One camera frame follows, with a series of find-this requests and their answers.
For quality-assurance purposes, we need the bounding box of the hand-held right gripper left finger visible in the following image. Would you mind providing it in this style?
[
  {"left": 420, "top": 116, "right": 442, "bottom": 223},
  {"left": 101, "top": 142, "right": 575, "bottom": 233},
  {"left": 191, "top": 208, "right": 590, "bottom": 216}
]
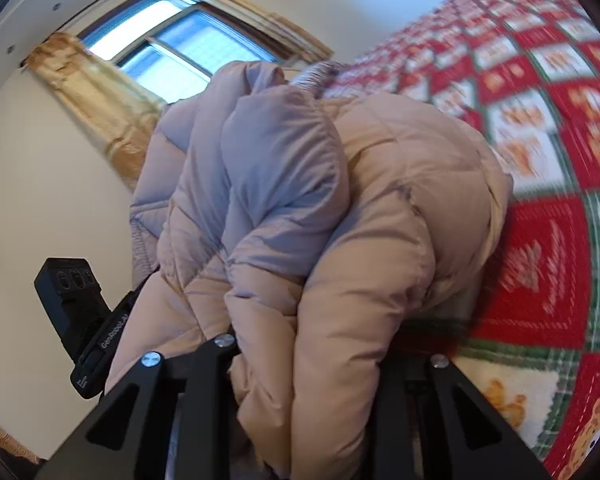
[{"left": 32, "top": 333, "right": 243, "bottom": 480}]

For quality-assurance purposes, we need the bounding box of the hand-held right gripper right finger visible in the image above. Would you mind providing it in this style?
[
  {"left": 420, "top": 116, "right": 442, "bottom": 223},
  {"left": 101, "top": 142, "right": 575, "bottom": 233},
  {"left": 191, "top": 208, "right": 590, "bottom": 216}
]
[{"left": 370, "top": 353, "right": 552, "bottom": 480}]

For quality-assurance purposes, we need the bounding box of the beige quilted down jacket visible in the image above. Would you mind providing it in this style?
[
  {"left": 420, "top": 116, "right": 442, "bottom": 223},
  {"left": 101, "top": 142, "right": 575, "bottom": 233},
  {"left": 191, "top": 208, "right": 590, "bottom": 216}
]
[{"left": 105, "top": 60, "right": 514, "bottom": 480}]

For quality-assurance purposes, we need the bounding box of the red patchwork bedspread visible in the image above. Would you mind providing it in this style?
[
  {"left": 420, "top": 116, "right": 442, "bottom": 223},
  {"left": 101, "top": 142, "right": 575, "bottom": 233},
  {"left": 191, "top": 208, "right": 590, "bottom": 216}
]
[{"left": 320, "top": 0, "right": 600, "bottom": 480}]

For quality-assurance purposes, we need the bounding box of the window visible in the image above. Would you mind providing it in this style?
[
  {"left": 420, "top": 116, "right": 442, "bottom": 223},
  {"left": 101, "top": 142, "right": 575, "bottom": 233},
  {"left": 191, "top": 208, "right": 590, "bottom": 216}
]
[{"left": 77, "top": 0, "right": 282, "bottom": 107}]

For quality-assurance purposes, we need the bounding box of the striped pillow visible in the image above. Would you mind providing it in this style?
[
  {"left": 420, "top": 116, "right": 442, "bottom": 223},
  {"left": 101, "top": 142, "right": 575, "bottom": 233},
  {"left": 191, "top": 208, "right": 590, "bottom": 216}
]
[{"left": 287, "top": 60, "right": 351, "bottom": 99}]

